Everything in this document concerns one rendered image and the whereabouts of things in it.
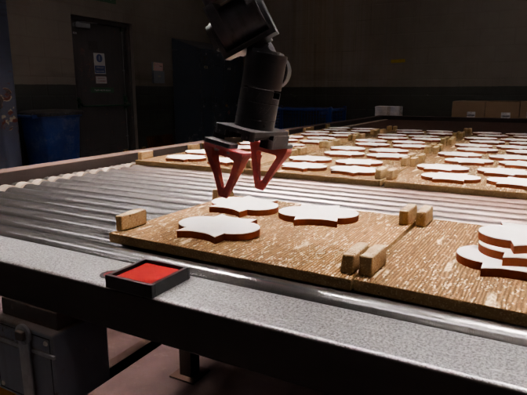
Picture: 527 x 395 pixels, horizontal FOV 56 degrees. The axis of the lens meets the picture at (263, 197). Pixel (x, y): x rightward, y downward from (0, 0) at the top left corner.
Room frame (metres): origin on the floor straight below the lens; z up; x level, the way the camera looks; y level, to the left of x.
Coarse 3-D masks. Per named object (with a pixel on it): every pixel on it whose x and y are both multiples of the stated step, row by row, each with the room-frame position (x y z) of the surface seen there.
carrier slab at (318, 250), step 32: (160, 224) 0.82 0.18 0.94; (288, 224) 0.82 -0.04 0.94; (352, 224) 0.82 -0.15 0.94; (384, 224) 0.82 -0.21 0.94; (192, 256) 0.69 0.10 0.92; (224, 256) 0.66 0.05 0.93; (256, 256) 0.65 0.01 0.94; (288, 256) 0.65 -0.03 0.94; (320, 256) 0.65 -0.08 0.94; (352, 288) 0.57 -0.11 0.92
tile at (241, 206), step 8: (216, 200) 0.96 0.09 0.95; (224, 200) 0.96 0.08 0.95; (232, 200) 0.96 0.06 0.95; (240, 200) 0.96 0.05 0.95; (248, 200) 0.96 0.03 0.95; (256, 200) 0.96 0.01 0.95; (264, 200) 0.96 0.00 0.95; (272, 200) 0.96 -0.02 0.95; (216, 208) 0.91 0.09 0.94; (224, 208) 0.90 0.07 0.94; (232, 208) 0.89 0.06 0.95; (240, 208) 0.89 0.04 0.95; (248, 208) 0.89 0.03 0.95; (256, 208) 0.89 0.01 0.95; (264, 208) 0.89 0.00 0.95; (272, 208) 0.89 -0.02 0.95; (240, 216) 0.87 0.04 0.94
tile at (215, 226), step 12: (204, 216) 0.83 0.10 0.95; (216, 216) 0.83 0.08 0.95; (228, 216) 0.83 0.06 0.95; (180, 228) 0.77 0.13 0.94; (192, 228) 0.75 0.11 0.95; (204, 228) 0.75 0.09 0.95; (216, 228) 0.75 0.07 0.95; (228, 228) 0.75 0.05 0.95; (240, 228) 0.75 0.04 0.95; (252, 228) 0.75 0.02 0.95; (216, 240) 0.71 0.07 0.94; (228, 240) 0.72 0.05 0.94; (240, 240) 0.72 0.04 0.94
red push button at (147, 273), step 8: (144, 264) 0.64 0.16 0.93; (152, 264) 0.64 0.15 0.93; (128, 272) 0.61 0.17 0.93; (136, 272) 0.61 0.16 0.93; (144, 272) 0.61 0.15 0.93; (152, 272) 0.61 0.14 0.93; (160, 272) 0.61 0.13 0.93; (168, 272) 0.61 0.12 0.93; (136, 280) 0.58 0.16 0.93; (144, 280) 0.58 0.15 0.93; (152, 280) 0.58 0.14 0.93
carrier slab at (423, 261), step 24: (408, 240) 0.73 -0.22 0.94; (432, 240) 0.73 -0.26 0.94; (456, 240) 0.73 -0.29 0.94; (408, 264) 0.62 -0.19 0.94; (432, 264) 0.62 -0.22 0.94; (456, 264) 0.62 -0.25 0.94; (360, 288) 0.56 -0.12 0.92; (384, 288) 0.55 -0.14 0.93; (408, 288) 0.54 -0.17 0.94; (432, 288) 0.54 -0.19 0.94; (456, 288) 0.54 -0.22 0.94; (480, 288) 0.54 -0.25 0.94; (504, 288) 0.54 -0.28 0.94; (456, 312) 0.51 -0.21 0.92; (480, 312) 0.49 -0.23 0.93; (504, 312) 0.48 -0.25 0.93
